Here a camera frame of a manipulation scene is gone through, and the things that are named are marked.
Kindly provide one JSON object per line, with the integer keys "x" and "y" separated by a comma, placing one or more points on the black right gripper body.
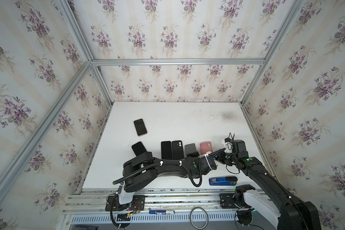
{"x": 228, "y": 156}

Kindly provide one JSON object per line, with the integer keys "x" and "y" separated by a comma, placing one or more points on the pink-cased phone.
{"x": 140, "y": 127}
{"x": 206, "y": 147}

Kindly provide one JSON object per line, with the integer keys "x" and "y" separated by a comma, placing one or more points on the purple smartphone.
{"x": 191, "y": 151}

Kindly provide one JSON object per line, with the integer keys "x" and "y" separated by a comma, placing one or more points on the black phone case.
{"x": 177, "y": 150}

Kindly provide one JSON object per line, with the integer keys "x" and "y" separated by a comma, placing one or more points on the black smartphone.
{"x": 166, "y": 150}

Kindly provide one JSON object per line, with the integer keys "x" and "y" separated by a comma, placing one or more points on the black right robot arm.
{"x": 279, "y": 206}

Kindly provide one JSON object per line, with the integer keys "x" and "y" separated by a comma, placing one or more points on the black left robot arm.
{"x": 143, "y": 169}

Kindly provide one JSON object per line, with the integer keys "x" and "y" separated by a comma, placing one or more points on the black phone left front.
{"x": 138, "y": 148}

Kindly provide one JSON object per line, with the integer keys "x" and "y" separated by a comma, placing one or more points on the blue black box cutter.
{"x": 223, "y": 181}

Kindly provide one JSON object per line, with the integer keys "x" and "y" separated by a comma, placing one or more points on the blue marker pen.
{"x": 162, "y": 212}

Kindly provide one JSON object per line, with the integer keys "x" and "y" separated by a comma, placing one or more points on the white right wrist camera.
{"x": 227, "y": 142}

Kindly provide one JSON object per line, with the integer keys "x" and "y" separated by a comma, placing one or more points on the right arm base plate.
{"x": 228, "y": 201}

